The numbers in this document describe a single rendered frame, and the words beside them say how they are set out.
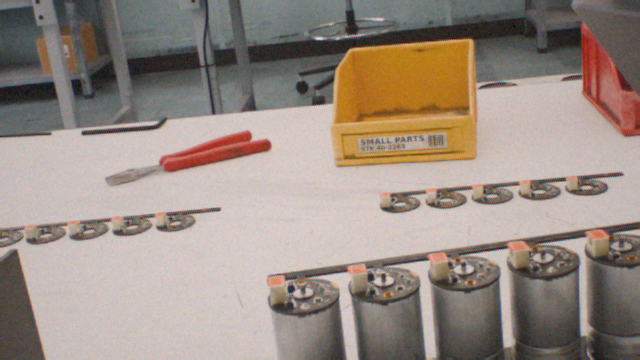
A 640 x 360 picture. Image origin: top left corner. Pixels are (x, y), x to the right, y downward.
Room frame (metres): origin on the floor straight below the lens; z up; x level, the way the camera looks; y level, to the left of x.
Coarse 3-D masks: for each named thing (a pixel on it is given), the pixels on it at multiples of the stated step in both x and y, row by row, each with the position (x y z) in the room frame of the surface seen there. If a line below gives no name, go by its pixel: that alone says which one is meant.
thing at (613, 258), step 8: (616, 240) 0.28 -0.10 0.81; (632, 240) 0.28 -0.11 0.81; (584, 248) 0.28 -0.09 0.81; (632, 248) 0.28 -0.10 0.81; (592, 256) 0.27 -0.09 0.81; (600, 256) 0.27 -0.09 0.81; (608, 256) 0.27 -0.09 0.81; (616, 256) 0.27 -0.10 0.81; (624, 256) 0.27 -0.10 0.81; (608, 264) 0.27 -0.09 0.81; (616, 264) 0.27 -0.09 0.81; (624, 264) 0.27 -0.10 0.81; (632, 264) 0.27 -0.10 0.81
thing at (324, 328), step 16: (336, 304) 0.27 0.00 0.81; (272, 320) 0.27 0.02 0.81; (288, 320) 0.26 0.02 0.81; (304, 320) 0.26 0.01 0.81; (320, 320) 0.26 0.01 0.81; (336, 320) 0.27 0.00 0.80; (288, 336) 0.26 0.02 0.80; (304, 336) 0.26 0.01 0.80; (320, 336) 0.26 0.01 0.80; (336, 336) 0.27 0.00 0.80; (288, 352) 0.26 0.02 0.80; (304, 352) 0.26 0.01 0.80; (320, 352) 0.26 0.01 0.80; (336, 352) 0.26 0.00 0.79
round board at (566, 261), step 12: (528, 252) 0.28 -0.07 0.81; (552, 252) 0.28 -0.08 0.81; (564, 252) 0.28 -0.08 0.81; (540, 264) 0.27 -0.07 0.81; (552, 264) 0.27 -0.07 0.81; (564, 264) 0.27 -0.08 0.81; (576, 264) 0.27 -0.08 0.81; (528, 276) 0.27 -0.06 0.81; (540, 276) 0.27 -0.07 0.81; (552, 276) 0.26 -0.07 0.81
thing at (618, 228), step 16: (624, 224) 0.30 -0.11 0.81; (512, 240) 0.30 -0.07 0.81; (528, 240) 0.29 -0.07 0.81; (544, 240) 0.29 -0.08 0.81; (560, 240) 0.29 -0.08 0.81; (400, 256) 0.29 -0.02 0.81; (416, 256) 0.29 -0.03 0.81; (448, 256) 0.29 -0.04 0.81; (288, 272) 0.29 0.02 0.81; (304, 272) 0.29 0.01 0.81; (320, 272) 0.29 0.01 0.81; (336, 272) 0.29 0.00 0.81
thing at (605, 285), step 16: (592, 272) 0.27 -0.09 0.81; (608, 272) 0.27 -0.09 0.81; (624, 272) 0.27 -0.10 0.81; (592, 288) 0.27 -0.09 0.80; (608, 288) 0.27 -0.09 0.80; (624, 288) 0.27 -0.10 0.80; (592, 304) 0.27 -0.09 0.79; (608, 304) 0.27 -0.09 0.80; (624, 304) 0.27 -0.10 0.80; (592, 320) 0.28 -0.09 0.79; (608, 320) 0.27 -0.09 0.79; (624, 320) 0.27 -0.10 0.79; (592, 336) 0.27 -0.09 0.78; (608, 336) 0.27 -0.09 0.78; (624, 336) 0.27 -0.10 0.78; (592, 352) 0.28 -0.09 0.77; (608, 352) 0.27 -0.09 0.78; (624, 352) 0.27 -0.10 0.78
